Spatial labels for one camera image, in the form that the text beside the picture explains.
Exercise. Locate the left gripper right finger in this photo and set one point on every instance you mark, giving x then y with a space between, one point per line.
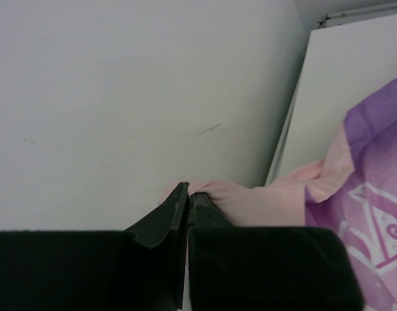
265 268

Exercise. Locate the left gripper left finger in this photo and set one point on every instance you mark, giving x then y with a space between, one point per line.
139 268

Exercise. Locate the pink purple pillowcase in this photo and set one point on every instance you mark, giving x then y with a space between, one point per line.
353 192

